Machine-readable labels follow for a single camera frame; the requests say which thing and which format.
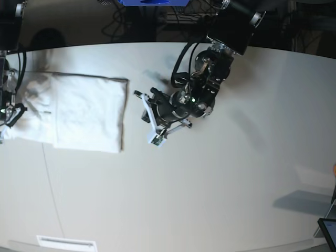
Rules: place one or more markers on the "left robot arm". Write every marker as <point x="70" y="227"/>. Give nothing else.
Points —
<point x="203" y="64"/>

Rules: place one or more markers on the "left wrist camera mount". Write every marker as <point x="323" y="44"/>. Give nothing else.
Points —
<point x="160" y="128"/>

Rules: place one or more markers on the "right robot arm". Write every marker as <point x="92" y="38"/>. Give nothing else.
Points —
<point x="12" y="13"/>

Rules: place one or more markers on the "white printed T-shirt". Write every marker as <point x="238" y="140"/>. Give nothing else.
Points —
<point x="72" y="111"/>

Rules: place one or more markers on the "white label on table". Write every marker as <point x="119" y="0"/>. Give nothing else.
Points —
<point x="67" y="244"/>

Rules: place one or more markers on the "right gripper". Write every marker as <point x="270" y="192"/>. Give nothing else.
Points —
<point x="13" y="114"/>

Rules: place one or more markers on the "dark tablet device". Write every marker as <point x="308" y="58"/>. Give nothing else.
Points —
<point x="327" y="227"/>

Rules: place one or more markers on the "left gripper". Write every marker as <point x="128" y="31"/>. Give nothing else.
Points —
<point x="184" y="103"/>

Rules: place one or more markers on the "blue box at top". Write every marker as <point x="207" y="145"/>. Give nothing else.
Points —
<point x="133" y="3"/>

